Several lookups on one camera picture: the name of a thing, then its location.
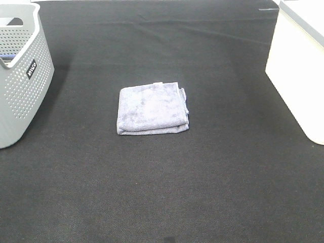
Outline black table cloth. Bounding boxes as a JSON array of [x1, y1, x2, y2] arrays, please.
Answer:
[[1, 1, 323, 242]]

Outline blue towel in basket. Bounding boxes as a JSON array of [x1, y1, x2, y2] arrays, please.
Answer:
[[0, 54, 16, 63]]

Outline lavender towel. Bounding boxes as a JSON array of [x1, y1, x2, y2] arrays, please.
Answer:
[[116, 82, 189, 136]]

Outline white storage box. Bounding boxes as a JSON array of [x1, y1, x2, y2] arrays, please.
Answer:
[[265, 1, 323, 145]]

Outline grey perforated laundry basket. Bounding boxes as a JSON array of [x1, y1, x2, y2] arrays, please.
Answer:
[[1, 1, 54, 148]]

